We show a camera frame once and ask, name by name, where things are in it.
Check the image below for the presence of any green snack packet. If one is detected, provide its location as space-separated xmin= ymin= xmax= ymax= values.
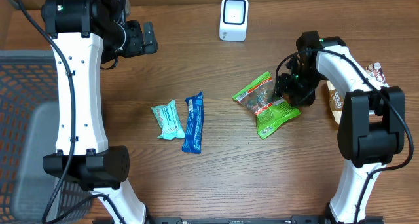
xmin=232 ymin=71 xmax=301 ymax=139

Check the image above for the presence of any teal snack packet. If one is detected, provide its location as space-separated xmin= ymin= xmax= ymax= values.
xmin=151 ymin=100 xmax=185 ymax=140

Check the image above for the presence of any beige cookie snack bag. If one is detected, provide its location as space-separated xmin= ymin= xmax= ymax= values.
xmin=326 ymin=62 xmax=390 ymax=126

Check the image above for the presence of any blue oreo cookie packet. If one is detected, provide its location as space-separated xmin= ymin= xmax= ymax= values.
xmin=182 ymin=92 xmax=204 ymax=154

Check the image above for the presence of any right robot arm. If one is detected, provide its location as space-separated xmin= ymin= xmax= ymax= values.
xmin=274 ymin=31 xmax=412 ymax=223

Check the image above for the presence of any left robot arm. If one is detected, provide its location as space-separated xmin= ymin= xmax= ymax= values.
xmin=41 ymin=0 xmax=158 ymax=223

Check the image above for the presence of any white barcode scanner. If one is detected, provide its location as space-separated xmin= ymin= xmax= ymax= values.
xmin=219 ymin=0 xmax=249 ymax=42

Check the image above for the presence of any grey plastic shopping basket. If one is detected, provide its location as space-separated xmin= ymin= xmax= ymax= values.
xmin=0 ymin=49 xmax=96 ymax=224

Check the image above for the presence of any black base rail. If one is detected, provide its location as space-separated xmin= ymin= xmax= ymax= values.
xmin=145 ymin=215 xmax=333 ymax=224

